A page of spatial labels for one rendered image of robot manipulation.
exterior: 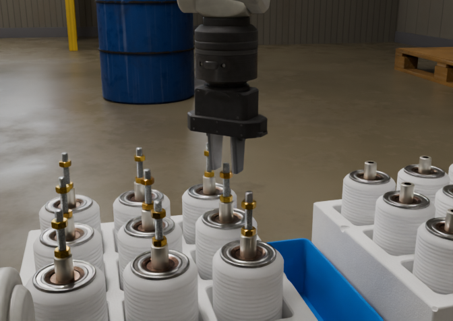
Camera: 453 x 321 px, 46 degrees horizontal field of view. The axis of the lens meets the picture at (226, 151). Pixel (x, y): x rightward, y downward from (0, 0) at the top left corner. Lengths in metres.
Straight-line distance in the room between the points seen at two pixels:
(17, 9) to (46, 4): 0.34
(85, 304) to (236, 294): 0.19
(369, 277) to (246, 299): 0.29
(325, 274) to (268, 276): 0.32
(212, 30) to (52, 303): 0.39
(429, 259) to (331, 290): 0.23
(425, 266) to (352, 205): 0.23
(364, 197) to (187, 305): 0.44
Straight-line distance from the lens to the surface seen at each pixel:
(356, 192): 1.01
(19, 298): 0.46
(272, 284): 0.72
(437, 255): 0.84
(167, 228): 0.80
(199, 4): 0.74
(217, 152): 0.80
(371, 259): 0.92
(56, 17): 7.14
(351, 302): 0.94
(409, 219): 0.92
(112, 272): 0.85
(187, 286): 0.69
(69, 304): 0.67
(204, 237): 0.81
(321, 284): 1.04
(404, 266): 0.91
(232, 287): 0.71
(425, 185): 1.07
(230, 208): 0.82
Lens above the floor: 0.59
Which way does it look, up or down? 17 degrees down
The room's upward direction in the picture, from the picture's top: straight up
